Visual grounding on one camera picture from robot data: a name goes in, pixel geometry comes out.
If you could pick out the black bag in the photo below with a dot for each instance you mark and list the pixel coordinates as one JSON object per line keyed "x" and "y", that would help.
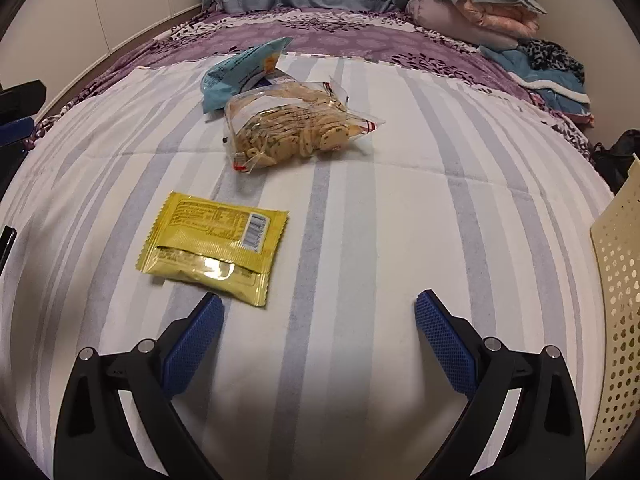
{"x": 620, "y": 155}

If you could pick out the leopard print cloth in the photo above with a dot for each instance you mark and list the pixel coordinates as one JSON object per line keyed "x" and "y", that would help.
{"x": 550, "y": 55}

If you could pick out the purple floral blanket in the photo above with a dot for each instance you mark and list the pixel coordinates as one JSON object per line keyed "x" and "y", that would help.
{"x": 350, "y": 35}

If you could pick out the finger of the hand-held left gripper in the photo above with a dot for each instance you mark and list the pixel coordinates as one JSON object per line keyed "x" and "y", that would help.
{"x": 6, "y": 245}
{"x": 15, "y": 130}

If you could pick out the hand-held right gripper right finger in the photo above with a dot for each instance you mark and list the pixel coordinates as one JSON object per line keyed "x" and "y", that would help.
{"x": 445, "y": 340}

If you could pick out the blue fleece blanket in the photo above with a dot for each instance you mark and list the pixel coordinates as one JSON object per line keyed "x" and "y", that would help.
{"x": 520, "y": 67}

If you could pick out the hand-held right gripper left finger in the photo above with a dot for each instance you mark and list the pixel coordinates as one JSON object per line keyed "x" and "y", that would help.
{"x": 195, "y": 340}

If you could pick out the clear bag of crackers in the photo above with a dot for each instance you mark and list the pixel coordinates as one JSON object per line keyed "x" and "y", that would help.
{"x": 290, "y": 125}

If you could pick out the grey striped white sheet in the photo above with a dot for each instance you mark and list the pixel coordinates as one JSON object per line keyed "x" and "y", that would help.
{"x": 400, "y": 210}

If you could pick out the light blue snack packet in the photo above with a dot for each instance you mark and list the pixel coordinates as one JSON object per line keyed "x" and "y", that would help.
{"x": 235, "y": 72}

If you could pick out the pink floral folded quilt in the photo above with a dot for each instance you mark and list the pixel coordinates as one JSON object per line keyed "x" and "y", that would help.
{"x": 505, "y": 17}

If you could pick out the pale lilac folded quilt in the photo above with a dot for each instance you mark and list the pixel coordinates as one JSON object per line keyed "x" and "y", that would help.
{"x": 440, "y": 20}

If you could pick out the yellow cracker packet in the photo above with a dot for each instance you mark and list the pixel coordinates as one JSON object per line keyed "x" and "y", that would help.
{"x": 200, "y": 240}

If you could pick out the cream perforated basket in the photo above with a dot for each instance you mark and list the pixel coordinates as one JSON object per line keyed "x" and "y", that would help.
{"x": 620, "y": 310}

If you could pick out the white wardrobe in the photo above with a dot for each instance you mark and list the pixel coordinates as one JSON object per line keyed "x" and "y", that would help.
{"x": 100, "y": 10}

